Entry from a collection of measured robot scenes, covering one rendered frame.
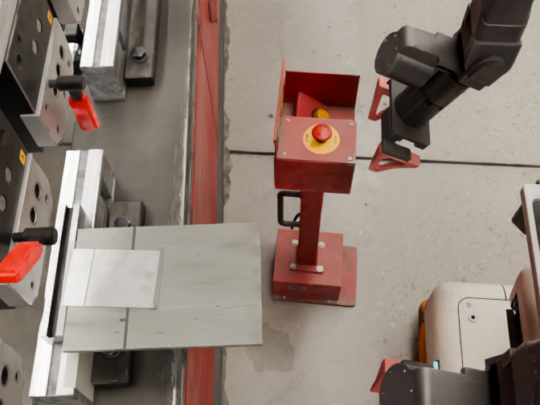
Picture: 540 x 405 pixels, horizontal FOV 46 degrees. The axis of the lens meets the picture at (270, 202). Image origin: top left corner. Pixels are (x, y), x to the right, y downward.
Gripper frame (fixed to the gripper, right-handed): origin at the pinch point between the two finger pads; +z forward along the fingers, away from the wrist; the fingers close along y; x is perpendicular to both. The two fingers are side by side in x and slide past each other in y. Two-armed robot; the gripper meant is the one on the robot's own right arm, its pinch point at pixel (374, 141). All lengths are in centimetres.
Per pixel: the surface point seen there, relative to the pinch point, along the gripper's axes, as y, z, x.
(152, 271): 24.0, 13.5, -27.9
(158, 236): 18.6, 13.7, -27.8
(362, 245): -30, 85, 53
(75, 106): 11.8, -1.3, -44.0
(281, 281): -12, 85, 26
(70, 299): 29, 18, -37
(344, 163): -10.2, 21.1, 7.3
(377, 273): -21, 83, 57
